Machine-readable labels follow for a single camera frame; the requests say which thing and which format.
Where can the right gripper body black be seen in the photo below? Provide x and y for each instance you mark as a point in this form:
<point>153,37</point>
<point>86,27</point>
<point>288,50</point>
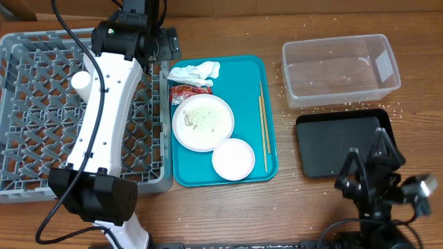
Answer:
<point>372,207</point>

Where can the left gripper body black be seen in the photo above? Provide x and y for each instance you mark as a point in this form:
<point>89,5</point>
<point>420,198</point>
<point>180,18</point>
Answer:
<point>166,47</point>

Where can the white paper cup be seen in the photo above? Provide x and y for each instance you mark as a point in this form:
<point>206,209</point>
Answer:
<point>81,82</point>

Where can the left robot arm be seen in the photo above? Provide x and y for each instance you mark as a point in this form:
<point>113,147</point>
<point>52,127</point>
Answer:
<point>90,185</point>

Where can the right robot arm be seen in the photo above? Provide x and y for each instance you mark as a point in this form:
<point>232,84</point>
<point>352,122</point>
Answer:
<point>377,229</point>

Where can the black plastic tray bin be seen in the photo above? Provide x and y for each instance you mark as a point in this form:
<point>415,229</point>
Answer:
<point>324,139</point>

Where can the crumpled white paper napkin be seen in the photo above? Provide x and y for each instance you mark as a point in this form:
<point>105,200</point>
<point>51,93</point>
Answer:
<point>198,76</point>

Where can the red snack wrapper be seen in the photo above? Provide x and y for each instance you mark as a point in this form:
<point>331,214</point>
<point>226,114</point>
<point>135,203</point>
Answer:
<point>180,93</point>

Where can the large white dirty plate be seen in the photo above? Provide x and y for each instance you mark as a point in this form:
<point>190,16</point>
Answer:
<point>201,122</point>

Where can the teal plastic serving tray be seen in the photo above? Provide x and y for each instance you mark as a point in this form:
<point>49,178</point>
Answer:
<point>242,79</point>

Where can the clear plastic container bin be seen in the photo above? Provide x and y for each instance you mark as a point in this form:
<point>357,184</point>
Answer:
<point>337,70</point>

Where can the wooden chopstick right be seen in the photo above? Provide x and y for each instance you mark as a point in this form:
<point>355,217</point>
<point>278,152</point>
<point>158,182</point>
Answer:
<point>266,130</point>

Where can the wooden chopstick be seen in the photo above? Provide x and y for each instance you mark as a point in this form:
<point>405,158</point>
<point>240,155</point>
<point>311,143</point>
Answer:
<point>263,134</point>
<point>266,130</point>

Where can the wooden chopstick left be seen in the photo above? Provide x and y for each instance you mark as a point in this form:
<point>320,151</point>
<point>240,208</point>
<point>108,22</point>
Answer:
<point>263,134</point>

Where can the small white plate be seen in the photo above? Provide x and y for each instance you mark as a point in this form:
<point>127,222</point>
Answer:
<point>233,159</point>

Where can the grey plastic dish rack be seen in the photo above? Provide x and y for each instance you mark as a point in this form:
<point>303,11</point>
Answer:
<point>41,116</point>

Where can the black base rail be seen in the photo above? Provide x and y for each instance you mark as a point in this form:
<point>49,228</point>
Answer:
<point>306,244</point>

